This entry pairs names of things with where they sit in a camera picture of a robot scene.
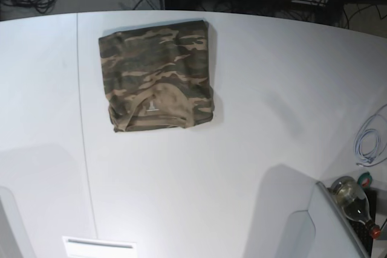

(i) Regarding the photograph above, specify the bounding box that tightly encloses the white coiled cable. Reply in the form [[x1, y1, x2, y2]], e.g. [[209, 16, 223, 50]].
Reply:
[[354, 112, 387, 167]]

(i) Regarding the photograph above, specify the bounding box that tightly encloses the green tape roll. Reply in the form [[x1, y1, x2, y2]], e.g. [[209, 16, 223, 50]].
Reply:
[[357, 172, 373, 189]]

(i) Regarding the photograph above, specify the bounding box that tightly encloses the camouflage t-shirt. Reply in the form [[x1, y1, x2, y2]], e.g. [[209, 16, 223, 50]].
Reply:
[[99, 20, 214, 132]]

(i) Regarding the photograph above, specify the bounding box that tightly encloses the clear plastic bottle red cap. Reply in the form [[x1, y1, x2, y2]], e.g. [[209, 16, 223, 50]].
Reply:
[[330, 176, 382, 239]]

